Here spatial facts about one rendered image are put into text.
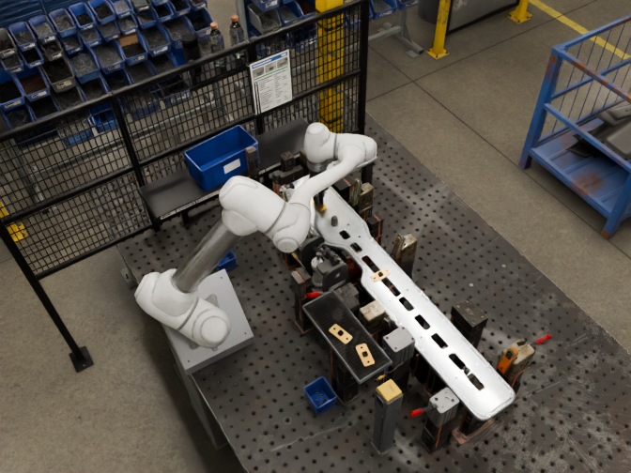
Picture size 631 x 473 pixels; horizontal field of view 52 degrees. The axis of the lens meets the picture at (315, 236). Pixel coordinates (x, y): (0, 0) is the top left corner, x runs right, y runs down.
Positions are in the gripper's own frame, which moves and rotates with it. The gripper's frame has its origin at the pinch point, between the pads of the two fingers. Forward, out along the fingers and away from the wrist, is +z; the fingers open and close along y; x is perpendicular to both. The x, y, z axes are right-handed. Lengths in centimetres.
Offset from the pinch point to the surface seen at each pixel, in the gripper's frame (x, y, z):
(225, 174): 34.9, -28.1, -2.3
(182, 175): 50, -44, 2
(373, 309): -63, -16, -3
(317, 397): -66, -44, 34
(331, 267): -42.2, -21.0, -11.0
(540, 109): 29, 182, 54
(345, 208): -8.0, 8.7, 5.0
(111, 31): 183, -27, 3
